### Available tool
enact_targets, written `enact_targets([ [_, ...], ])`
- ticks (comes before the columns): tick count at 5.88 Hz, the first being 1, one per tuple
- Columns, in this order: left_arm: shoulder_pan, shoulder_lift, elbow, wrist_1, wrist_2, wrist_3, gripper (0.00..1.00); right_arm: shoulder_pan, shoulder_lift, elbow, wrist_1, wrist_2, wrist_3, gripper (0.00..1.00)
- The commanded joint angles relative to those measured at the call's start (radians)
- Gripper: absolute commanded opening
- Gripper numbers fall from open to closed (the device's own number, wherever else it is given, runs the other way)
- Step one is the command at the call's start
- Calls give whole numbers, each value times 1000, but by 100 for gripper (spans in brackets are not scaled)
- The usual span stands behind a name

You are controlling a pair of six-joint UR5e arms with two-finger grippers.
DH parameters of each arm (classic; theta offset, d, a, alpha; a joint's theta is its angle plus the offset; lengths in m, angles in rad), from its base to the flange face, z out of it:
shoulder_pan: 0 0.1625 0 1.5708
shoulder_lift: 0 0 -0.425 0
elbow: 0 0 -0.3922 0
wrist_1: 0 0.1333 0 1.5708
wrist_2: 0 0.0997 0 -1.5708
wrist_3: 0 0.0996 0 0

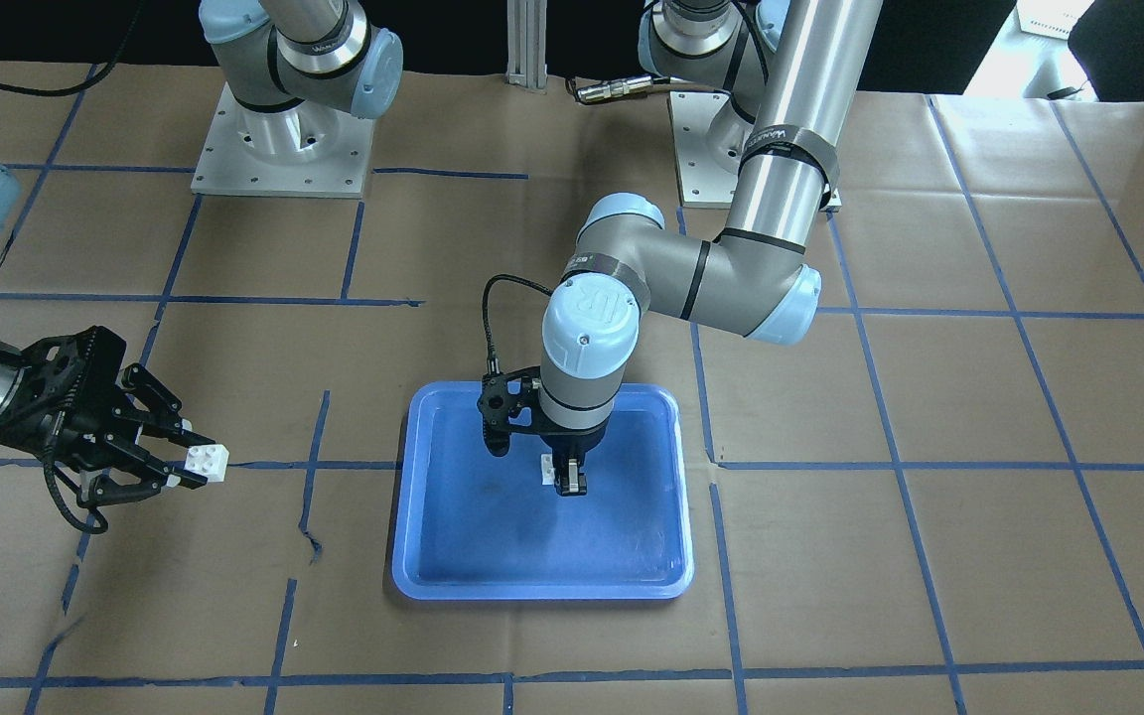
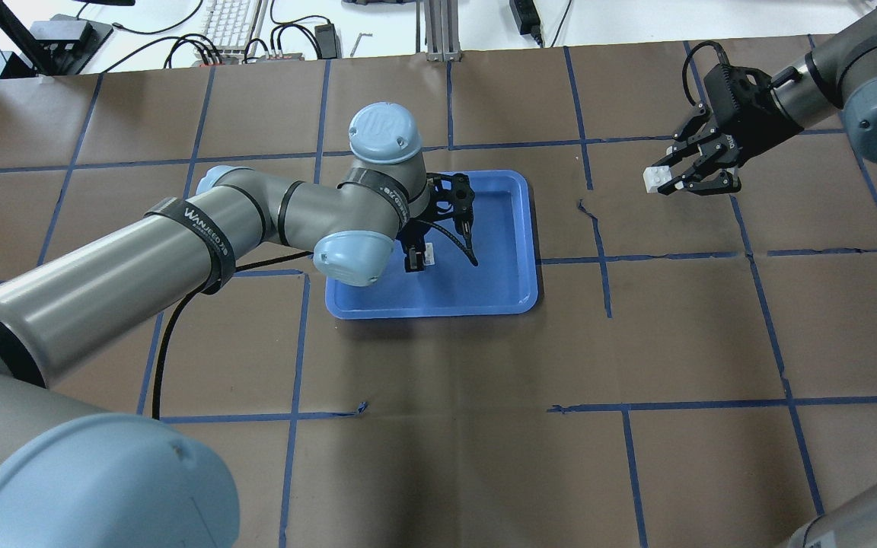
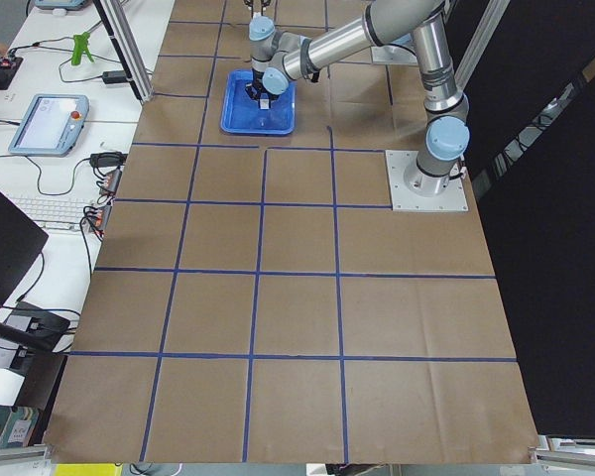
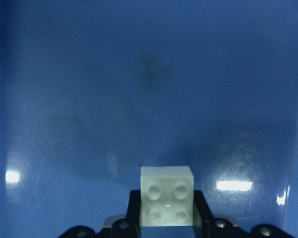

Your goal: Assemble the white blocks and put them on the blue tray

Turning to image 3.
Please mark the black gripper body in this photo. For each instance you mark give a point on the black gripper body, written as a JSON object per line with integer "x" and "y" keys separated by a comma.
{"x": 254, "y": 92}

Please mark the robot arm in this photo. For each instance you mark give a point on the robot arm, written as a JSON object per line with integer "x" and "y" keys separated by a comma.
{"x": 280, "y": 57}

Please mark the blue plastic tray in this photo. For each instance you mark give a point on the blue plastic tray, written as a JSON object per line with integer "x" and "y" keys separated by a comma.
{"x": 242, "y": 115}

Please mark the black power adapter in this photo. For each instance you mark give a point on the black power adapter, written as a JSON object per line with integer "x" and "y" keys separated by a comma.
{"x": 114, "y": 77}

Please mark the teach pendant tablet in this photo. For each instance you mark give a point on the teach pendant tablet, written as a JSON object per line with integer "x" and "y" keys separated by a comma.
{"x": 51, "y": 125}

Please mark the white keyboard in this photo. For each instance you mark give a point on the white keyboard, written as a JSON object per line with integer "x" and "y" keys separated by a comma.
{"x": 58, "y": 214}

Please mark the black monitor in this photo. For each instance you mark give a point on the black monitor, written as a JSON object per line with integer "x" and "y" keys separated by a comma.
{"x": 21, "y": 242}

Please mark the left aluminium frame post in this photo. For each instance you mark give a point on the left aluminium frame post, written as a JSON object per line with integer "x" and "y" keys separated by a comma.
{"x": 117, "y": 27}

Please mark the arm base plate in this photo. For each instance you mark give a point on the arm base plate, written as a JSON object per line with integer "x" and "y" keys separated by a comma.
{"x": 413, "y": 191}

